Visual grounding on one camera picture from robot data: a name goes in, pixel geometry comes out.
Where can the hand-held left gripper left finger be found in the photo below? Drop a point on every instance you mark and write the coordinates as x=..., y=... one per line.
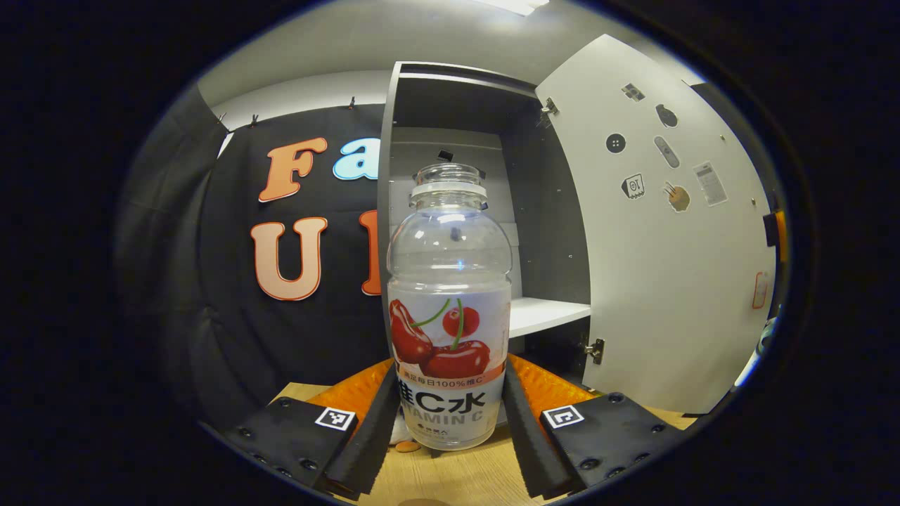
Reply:
x=369, y=443

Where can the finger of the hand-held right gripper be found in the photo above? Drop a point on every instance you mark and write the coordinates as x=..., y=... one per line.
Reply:
x=771, y=228

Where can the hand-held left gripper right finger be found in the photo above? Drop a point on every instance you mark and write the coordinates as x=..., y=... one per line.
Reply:
x=531, y=443

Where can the white cabinet shelf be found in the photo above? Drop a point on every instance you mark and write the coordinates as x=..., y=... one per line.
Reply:
x=545, y=315

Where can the white cabinet door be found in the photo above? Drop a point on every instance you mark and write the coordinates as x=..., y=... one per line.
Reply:
x=668, y=295

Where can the black backdrop cloth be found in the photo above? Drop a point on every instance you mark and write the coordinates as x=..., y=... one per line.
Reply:
x=211, y=337

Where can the metal cabinet door hinge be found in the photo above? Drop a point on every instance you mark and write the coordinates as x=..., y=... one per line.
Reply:
x=549, y=107
x=594, y=350

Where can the penguin plush toy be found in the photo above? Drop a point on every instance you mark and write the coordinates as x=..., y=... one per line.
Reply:
x=406, y=445

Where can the ceiling light panel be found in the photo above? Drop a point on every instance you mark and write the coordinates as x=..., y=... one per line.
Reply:
x=513, y=5

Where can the clear plastic bottle red label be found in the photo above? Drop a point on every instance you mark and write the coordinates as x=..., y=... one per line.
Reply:
x=450, y=316

